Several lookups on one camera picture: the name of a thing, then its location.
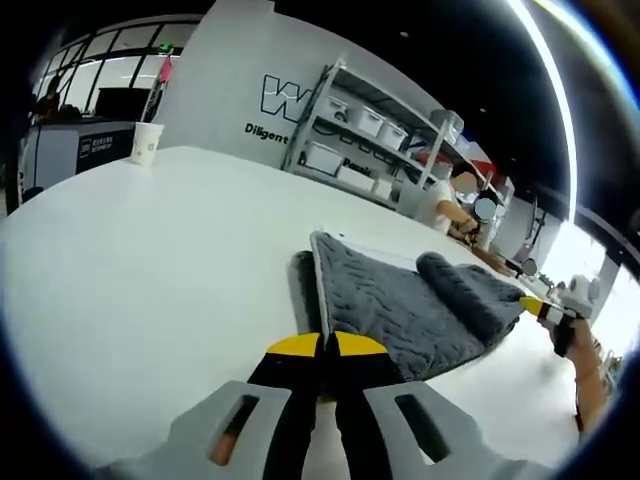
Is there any person's right hand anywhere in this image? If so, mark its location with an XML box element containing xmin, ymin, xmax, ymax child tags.
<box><xmin>569</xmin><ymin>318</ymin><xmax>602</xmax><ymax>372</ymax></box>

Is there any group of white storage bins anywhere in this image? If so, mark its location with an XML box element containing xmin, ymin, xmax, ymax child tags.
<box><xmin>302</xmin><ymin>94</ymin><xmax>409</xmax><ymax>199</ymax></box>

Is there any pink flag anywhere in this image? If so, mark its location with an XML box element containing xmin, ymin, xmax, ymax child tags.
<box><xmin>157</xmin><ymin>54</ymin><xmax>176</xmax><ymax>95</ymax></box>

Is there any grey towel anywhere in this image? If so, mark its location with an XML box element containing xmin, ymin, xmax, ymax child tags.
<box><xmin>292</xmin><ymin>230</ymin><xmax>526</xmax><ymax>384</ymax></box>

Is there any black monitor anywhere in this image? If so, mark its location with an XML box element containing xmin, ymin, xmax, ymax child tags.
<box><xmin>97</xmin><ymin>87</ymin><xmax>154</xmax><ymax>122</ymax></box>

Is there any linear ceiling light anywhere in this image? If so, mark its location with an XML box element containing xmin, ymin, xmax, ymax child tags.
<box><xmin>507</xmin><ymin>0</ymin><xmax>582</xmax><ymax>222</ymax></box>

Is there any dark reception counter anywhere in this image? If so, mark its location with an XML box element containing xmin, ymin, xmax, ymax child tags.
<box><xmin>19</xmin><ymin>119</ymin><xmax>136</xmax><ymax>202</ymax></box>

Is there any grey metal shelf rack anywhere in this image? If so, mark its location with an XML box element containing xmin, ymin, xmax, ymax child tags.
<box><xmin>279</xmin><ymin>58</ymin><xmax>502</xmax><ymax>212</ymax></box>

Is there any white paper cup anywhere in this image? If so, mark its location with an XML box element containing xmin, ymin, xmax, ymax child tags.
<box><xmin>131</xmin><ymin>122</ymin><xmax>166</xmax><ymax>169</ymax></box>

